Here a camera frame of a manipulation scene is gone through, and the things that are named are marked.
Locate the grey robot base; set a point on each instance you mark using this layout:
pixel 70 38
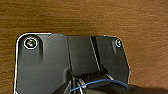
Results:
pixel 43 66

